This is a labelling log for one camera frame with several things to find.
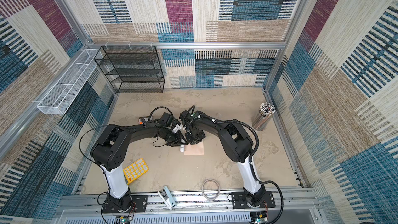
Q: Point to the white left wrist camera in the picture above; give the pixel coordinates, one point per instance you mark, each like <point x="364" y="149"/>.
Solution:
<point x="177" y="128"/>

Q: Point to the pack of coloured markers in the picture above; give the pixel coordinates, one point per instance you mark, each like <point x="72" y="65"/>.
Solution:
<point x="143" y="120"/>

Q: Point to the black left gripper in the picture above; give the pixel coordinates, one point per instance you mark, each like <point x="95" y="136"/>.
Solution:
<point x="178" y="141"/>

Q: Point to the white wire mesh basket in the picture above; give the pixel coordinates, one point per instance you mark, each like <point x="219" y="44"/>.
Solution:
<point x="61" y="96"/>

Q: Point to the light blue stapler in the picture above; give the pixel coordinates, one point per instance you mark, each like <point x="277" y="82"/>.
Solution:
<point x="167" y="198"/>

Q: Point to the cup of pencils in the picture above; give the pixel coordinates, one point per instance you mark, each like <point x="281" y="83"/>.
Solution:
<point x="265" y="113"/>

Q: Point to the yellow calculator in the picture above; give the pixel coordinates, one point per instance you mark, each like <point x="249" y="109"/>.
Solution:
<point x="135" y="170"/>

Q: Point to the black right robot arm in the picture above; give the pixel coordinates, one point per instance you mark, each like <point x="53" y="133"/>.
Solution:
<point x="240" y="142"/>

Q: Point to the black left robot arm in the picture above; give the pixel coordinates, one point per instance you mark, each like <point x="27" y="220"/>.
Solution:
<point x="110" y="149"/>

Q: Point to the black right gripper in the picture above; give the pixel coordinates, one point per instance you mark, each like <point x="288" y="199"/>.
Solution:
<point x="189" y="140"/>

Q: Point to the black wire shelf rack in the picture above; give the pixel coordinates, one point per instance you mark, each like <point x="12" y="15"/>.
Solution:
<point x="131" y="68"/>

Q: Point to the pink envelope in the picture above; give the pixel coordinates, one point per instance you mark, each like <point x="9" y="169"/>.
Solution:
<point x="194" y="150"/>

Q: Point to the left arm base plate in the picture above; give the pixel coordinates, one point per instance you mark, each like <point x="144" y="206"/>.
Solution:
<point x="124" y="205"/>

